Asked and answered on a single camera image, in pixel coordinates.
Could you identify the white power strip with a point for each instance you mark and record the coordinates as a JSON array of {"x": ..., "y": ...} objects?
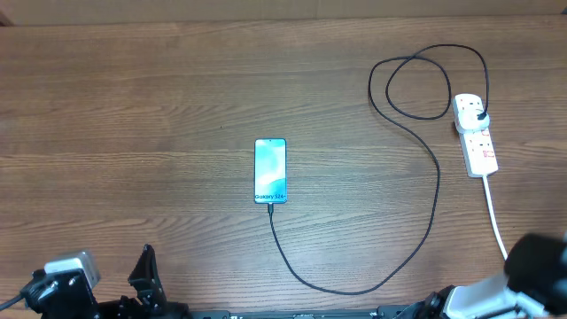
[{"x": 477, "y": 148}]

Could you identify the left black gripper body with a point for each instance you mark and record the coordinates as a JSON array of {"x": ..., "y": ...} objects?
[{"x": 123, "y": 307}]

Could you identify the Samsung Galaxy smartphone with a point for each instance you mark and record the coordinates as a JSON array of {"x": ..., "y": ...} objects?
[{"x": 270, "y": 171}]

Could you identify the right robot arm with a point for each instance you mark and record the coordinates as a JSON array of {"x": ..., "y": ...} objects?
[{"x": 531, "y": 285}]

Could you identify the white charger plug adapter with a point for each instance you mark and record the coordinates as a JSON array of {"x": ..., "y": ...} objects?
[{"x": 468, "y": 122}]

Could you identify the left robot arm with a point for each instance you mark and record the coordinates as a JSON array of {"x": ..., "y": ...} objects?
[{"x": 168, "y": 312}]

